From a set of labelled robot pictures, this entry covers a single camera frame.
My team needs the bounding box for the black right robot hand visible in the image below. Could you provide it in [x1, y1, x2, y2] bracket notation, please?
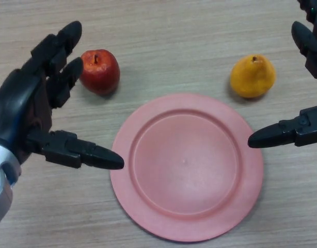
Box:
[247, 0, 317, 149]

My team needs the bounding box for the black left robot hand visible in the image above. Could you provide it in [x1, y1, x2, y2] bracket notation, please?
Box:
[0, 21, 125, 171]

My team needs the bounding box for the red apple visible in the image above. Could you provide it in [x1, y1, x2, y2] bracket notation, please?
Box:
[78, 49, 121, 96]

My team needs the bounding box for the pink round plate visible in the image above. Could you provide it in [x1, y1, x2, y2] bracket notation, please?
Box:
[109, 93, 265, 243]

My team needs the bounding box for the yellow pear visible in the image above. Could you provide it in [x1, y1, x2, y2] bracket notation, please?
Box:
[230, 54, 277, 99]

